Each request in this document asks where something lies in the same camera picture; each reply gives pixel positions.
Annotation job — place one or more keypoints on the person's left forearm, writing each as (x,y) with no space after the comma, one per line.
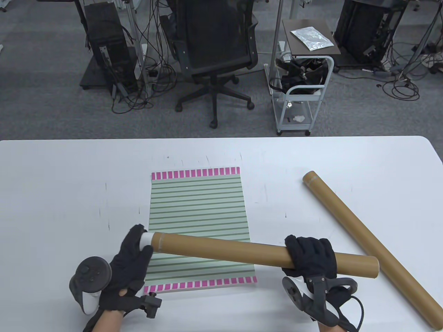
(107,321)

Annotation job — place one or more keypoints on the grey hand tracking controller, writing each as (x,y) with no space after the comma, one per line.
(90,271)
(304,304)

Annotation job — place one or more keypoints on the person's left hand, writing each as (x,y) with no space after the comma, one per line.
(129,266)

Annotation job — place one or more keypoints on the black equipment cabinet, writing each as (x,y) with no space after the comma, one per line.
(360,31)

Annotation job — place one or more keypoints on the black computer tower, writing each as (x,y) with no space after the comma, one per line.
(107,31)

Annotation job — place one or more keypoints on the black mesh office chair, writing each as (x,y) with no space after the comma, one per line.
(214,34)

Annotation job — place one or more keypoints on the silver foil bag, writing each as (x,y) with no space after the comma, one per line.
(311,38)

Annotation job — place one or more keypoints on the white metal utility cart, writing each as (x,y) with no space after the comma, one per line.
(304,98)

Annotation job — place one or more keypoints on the green striped mouse pad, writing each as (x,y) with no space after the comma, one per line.
(197,207)
(145,239)

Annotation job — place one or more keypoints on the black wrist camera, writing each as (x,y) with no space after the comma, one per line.
(152,304)

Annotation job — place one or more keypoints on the aluminium frame post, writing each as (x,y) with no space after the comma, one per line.
(133,27)

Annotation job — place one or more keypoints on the grey metal pole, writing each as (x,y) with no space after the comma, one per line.
(277,27)

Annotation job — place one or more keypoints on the brown cardboard mailing tube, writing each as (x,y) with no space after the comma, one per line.
(368,242)
(225,250)

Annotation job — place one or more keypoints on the person's right hand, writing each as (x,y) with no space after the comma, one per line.
(311,252)

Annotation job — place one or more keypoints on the person's right forearm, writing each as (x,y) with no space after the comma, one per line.
(328,328)

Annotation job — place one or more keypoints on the crumpled white paper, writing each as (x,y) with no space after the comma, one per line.
(299,119)

